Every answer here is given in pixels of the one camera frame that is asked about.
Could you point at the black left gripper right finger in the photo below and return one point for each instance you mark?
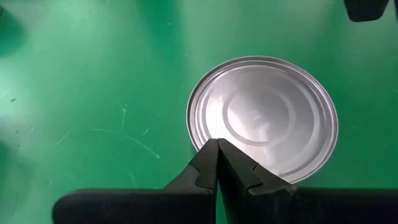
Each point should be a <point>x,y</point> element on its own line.
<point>264,202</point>

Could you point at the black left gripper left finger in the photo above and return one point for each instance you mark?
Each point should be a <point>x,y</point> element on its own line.
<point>186,202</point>

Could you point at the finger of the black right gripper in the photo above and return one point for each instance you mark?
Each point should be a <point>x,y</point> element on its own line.
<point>365,9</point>

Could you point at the silver-lid green-label tuna can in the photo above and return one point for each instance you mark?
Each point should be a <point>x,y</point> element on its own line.
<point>264,109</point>

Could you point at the green table mat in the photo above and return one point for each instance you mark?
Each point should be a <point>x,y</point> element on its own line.
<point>93,93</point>

